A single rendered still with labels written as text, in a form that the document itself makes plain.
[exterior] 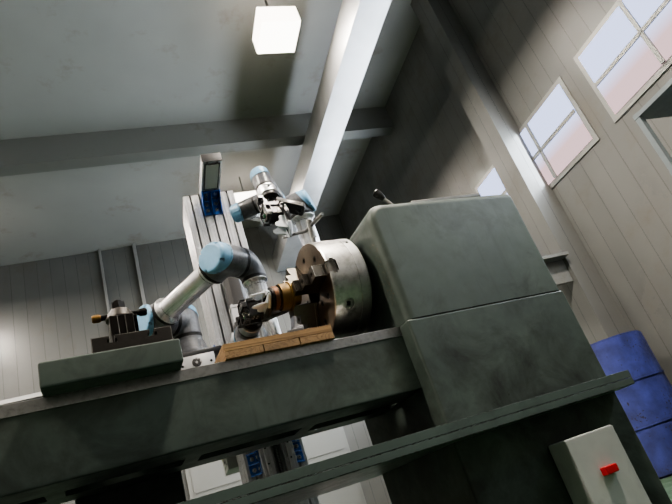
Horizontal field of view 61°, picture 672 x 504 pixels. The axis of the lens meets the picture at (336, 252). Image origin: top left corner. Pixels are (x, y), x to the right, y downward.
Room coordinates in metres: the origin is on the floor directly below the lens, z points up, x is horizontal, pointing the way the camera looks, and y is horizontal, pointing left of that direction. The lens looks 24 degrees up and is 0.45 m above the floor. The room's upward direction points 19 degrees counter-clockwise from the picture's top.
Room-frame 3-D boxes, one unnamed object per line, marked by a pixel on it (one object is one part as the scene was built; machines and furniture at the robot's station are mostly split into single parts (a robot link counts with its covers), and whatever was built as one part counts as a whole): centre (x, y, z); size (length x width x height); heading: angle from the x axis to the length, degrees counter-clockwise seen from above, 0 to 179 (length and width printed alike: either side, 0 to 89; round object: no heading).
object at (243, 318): (1.69, 0.32, 1.08); 0.12 x 0.09 x 0.08; 27
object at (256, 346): (1.58, 0.30, 0.88); 0.36 x 0.30 x 0.04; 28
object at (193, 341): (2.17, 0.69, 1.21); 0.15 x 0.15 x 0.10
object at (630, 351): (4.71, -1.73, 0.50); 0.70 x 0.67 x 1.00; 112
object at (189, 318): (2.16, 0.69, 1.33); 0.13 x 0.12 x 0.14; 150
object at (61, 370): (1.42, 0.67, 0.89); 0.53 x 0.30 x 0.06; 28
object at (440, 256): (1.90, -0.28, 1.06); 0.59 x 0.48 x 0.39; 118
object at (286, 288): (1.63, 0.20, 1.08); 0.09 x 0.09 x 0.09; 28
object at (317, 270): (1.58, 0.09, 1.09); 0.12 x 0.11 x 0.05; 28
